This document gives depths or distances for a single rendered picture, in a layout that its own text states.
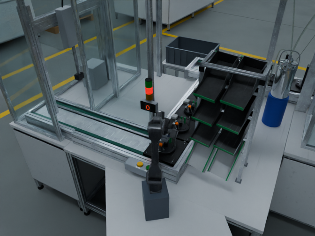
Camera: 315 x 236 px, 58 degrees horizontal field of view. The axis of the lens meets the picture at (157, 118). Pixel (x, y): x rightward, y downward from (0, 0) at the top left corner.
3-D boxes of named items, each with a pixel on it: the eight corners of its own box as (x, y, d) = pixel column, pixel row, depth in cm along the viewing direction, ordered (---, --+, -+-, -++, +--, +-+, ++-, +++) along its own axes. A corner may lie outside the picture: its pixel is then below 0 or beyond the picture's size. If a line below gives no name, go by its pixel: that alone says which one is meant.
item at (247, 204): (262, 234, 163) (263, 231, 161) (63, 151, 219) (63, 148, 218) (294, 107, 261) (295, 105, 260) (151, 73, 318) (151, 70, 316)
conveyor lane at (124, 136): (173, 175, 195) (174, 165, 188) (78, 138, 226) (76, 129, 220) (189, 150, 214) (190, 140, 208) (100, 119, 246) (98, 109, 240)
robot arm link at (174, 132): (172, 136, 177) (175, 128, 178) (146, 128, 185) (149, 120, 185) (176, 139, 185) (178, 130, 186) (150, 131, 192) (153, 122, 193)
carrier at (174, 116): (188, 143, 207) (189, 130, 199) (159, 134, 216) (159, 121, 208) (200, 125, 224) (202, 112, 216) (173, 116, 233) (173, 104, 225)
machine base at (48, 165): (83, 212, 271) (64, 146, 219) (36, 188, 295) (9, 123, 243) (153, 129, 368) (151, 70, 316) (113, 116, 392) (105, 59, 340)
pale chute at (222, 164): (228, 181, 174) (226, 180, 170) (209, 171, 180) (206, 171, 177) (247, 139, 174) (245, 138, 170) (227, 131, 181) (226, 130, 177)
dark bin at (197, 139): (208, 148, 169) (207, 142, 163) (190, 139, 175) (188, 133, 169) (230, 112, 178) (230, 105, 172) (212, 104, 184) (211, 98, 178)
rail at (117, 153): (176, 184, 188) (176, 173, 182) (73, 143, 222) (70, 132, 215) (179, 179, 192) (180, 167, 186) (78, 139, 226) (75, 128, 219)
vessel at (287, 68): (287, 101, 217) (301, 55, 194) (267, 97, 222) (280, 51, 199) (289, 92, 227) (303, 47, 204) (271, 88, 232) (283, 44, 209)
